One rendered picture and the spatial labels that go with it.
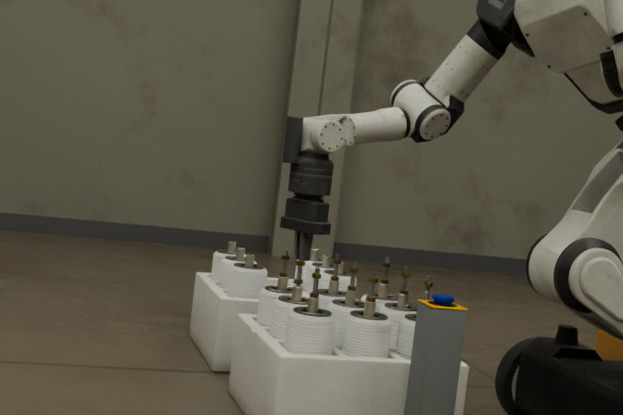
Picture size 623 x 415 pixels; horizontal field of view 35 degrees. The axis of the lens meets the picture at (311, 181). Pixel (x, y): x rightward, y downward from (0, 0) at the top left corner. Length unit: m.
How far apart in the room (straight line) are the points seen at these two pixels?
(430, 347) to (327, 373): 0.21
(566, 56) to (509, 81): 3.24
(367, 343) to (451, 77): 0.59
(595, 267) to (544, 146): 3.40
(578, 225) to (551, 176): 3.35
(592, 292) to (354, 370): 0.47
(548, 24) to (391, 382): 0.75
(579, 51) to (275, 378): 0.84
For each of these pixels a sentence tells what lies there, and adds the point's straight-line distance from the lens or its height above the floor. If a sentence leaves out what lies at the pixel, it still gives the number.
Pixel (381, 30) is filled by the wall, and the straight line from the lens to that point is 4.94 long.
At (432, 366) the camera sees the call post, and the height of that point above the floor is 0.21.
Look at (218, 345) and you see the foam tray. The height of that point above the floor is 0.07.
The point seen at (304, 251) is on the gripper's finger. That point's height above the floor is 0.36.
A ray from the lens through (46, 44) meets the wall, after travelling 4.69.
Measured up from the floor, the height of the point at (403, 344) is 0.20.
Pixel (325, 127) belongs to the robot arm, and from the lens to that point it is 1.96.
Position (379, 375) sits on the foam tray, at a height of 0.15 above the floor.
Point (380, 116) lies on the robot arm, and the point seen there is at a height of 0.65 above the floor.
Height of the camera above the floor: 0.59
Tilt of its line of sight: 3 degrees down
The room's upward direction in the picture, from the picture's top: 7 degrees clockwise
